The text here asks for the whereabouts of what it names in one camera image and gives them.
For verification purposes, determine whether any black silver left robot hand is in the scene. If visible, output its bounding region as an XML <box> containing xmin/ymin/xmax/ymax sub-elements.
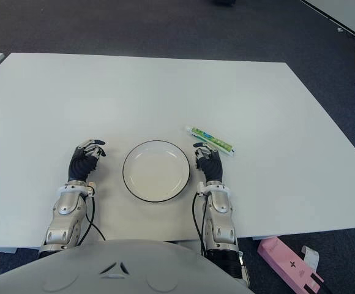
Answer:
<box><xmin>67</xmin><ymin>138</ymin><xmax>108</xmax><ymax>183</ymax></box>

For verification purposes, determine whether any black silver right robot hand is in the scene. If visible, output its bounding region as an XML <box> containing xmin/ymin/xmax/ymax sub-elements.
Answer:
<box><xmin>192</xmin><ymin>141</ymin><xmax>225</xmax><ymax>184</ymax></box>

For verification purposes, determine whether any green white toothpaste tube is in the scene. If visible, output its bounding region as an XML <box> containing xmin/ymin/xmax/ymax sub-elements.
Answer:
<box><xmin>185</xmin><ymin>126</ymin><xmax>237</xmax><ymax>157</ymax></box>

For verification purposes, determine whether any pink cardboard box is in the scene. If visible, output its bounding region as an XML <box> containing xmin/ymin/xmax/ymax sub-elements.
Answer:
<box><xmin>256</xmin><ymin>236</ymin><xmax>326</xmax><ymax>294</ymax></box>

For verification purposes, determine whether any grey robot torso shell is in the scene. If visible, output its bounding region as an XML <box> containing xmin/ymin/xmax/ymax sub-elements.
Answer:
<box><xmin>0</xmin><ymin>238</ymin><xmax>255</xmax><ymax>294</ymax></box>

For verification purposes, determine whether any white paper tag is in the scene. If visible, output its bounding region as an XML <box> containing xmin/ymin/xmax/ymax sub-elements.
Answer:
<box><xmin>301</xmin><ymin>245</ymin><xmax>320</xmax><ymax>274</ymax></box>

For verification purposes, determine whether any white neighbouring table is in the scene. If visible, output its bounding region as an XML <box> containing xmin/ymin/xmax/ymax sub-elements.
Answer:
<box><xmin>299</xmin><ymin>0</ymin><xmax>355</xmax><ymax>48</ymax></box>

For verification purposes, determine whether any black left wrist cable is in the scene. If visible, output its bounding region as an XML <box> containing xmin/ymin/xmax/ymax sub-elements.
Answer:
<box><xmin>78</xmin><ymin>194</ymin><xmax>107</xmax><ymax>246</ymax></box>

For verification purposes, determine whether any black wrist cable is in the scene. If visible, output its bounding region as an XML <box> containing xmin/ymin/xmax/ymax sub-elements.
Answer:
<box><xmin>191</xmin><ymin>191</ymin><xmax>211</xmax><ymax>257</ymax></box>
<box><xmin>78</xmin><ymin>194</ymin><xmax>107</xmax><ymax>246</ymax></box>

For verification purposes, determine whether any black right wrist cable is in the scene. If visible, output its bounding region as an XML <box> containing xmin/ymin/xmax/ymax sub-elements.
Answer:
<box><xmin>191</xmin><ymin>191</ymin><xmax>211</xmax><ymax>257</ymax></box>

